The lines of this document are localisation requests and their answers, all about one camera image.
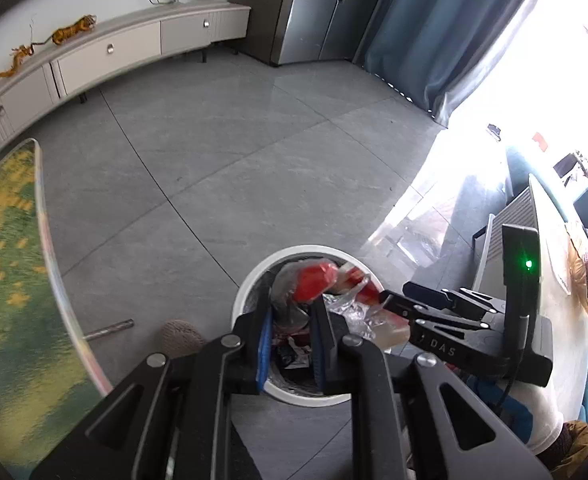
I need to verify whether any golden tiger figurine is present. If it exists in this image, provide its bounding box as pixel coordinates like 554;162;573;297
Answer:
49;14;99;46

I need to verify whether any white television cabinet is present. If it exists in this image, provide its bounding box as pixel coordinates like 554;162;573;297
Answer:
0;0;252;171

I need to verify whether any white trash bin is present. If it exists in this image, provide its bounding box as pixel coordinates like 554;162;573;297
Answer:
231;245;372;406

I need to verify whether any person's right hand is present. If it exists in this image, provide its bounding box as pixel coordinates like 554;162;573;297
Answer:
466;376;532;443

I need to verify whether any golden dragon figurine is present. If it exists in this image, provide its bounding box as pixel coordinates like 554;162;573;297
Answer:
0;44;37;106

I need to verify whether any blue curtain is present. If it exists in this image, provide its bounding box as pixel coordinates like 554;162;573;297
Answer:
354;0;547;128

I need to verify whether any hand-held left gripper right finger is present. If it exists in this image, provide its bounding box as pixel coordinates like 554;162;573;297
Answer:
309;297;555;480

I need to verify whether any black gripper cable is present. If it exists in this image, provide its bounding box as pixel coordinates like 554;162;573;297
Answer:
494;314;531;411

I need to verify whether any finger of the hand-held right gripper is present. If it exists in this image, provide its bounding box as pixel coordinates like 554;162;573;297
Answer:
402;281;506;317
378;289;490;333

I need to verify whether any red snack wrapper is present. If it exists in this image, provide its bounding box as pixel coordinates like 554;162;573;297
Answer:
294;260;340;305

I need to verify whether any beige lace cloth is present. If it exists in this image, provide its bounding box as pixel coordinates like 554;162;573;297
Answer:
565;222;588;323

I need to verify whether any grey refrigerator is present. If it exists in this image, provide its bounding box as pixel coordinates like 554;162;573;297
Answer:
229;0;400;67

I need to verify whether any brown knitted pouf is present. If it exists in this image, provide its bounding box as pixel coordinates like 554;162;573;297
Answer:
160;305;206;358

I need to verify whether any white side table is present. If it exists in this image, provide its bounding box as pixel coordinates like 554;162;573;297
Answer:
528;174;588;411

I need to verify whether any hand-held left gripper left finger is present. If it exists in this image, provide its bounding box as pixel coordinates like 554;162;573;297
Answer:
29;287;275;480

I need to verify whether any floral printed table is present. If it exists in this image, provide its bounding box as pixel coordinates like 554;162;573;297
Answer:
0;137;136;480

